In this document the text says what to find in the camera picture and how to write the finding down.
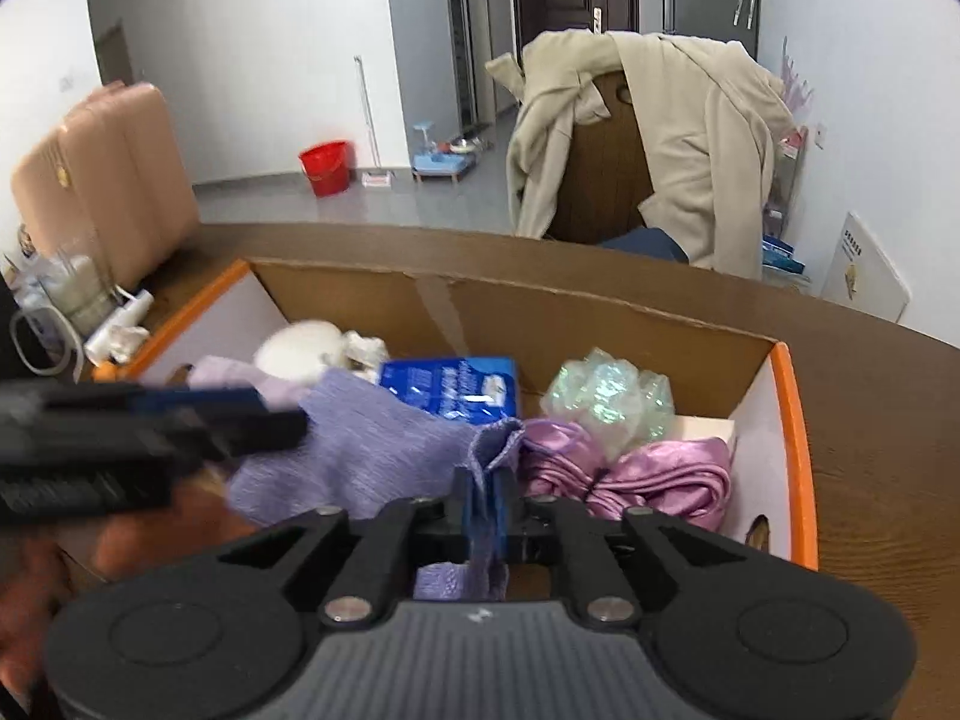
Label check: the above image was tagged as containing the purple microfiber cloth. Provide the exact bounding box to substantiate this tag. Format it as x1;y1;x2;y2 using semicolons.
224;367;527;603

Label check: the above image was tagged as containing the pink satin scrunchie bow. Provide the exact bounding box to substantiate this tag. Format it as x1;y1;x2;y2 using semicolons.
517;419;732;532

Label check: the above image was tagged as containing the white spray bottle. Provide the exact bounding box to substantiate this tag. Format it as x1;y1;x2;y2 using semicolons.
85;289;155;367

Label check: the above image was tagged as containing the iridescent green bath puff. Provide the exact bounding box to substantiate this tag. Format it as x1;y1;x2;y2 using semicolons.
540;348;675;461

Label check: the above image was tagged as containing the blue tissue pack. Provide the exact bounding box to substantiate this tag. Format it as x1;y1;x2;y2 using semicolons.
379;358;519;426

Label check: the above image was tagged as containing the white cosmetic sponge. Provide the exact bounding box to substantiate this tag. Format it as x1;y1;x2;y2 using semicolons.
667;415;736;449

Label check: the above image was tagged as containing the white round cotton pad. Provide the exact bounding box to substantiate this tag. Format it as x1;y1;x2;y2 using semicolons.
254;320;347;385

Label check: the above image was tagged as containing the orange red cardboard box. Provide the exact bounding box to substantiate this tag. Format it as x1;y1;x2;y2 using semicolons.
93;259;818;569

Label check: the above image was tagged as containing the pink suitcase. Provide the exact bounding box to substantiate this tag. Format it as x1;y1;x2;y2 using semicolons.
11;83;200;289

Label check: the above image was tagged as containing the brown wooden chair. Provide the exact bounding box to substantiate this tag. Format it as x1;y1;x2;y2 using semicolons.
545;71;654;245

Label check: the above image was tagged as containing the blue low stool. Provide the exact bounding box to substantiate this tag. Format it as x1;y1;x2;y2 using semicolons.
412;121;477;184

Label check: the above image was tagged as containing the red plastic bucket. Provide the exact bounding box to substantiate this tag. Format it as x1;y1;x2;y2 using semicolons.
299;140;352;199

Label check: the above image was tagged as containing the white board with print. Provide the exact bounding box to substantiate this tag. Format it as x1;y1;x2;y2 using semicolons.
818;211;911;323

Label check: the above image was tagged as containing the beige coat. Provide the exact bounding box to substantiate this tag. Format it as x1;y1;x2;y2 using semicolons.
485;29;796;280

